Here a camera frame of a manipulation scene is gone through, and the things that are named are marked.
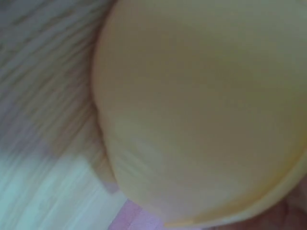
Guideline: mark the yellow round plastic bowl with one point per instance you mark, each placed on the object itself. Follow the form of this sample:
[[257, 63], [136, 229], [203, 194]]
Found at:
[[196, 115]]

